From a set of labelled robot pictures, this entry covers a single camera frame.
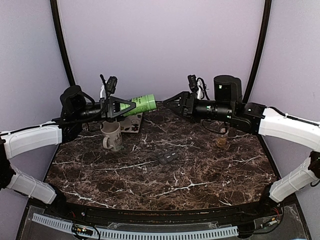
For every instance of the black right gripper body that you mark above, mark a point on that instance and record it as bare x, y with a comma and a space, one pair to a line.
191, 98

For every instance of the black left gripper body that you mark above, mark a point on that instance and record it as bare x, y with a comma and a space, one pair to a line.
105, 107

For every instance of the green pill bottle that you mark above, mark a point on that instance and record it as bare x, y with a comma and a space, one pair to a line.
143, 104

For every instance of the grey weekly pill organizer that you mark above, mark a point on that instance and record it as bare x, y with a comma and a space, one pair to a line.
167, 157

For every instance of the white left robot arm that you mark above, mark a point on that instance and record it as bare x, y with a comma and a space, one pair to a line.
77, 108

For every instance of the square floral ceramic plate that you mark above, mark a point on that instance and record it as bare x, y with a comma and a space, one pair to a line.
131, 124

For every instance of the beige ceramic mug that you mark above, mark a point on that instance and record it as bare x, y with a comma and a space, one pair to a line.
112, 136

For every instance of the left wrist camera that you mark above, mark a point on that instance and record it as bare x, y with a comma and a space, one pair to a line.
108, 86

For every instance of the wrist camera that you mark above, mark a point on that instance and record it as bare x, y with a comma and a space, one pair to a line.
108, 86
198, 87

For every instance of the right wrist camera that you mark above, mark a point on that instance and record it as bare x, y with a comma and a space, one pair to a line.
198, 87

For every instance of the black corner frame post left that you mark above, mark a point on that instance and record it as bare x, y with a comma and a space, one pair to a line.
61, 42

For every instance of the black corner frame post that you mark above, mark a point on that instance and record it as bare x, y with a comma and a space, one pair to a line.
61, 42
259, 50

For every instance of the white slotted cable duct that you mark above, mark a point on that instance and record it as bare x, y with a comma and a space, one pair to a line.
121, 231

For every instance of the black corner frame post right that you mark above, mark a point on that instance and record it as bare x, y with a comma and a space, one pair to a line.
259, 50

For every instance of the black front rail base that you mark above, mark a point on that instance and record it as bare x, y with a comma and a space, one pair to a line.
98, 201

